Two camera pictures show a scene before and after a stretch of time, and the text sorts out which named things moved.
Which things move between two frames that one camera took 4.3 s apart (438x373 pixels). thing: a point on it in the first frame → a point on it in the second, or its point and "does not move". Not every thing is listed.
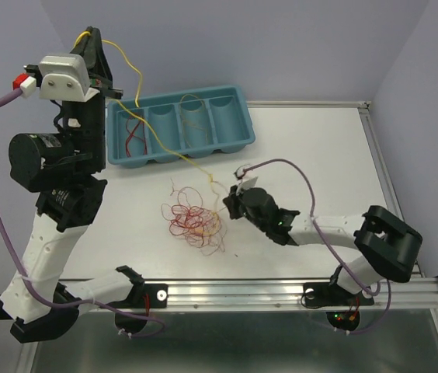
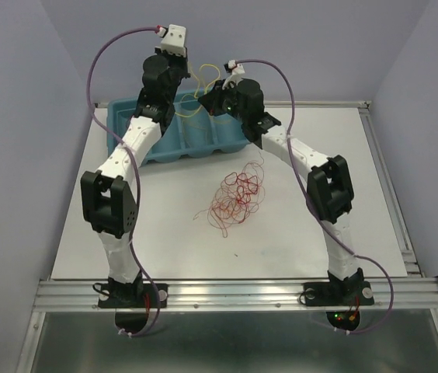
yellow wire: [151, 129] → [193, 71]
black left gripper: [91, 47] → [179, 58]
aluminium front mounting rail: [396, 295] does not move
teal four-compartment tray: [172, 126] does not move
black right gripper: [231, 200] → [211, 99]
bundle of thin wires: [193, 223] → [240, 196]
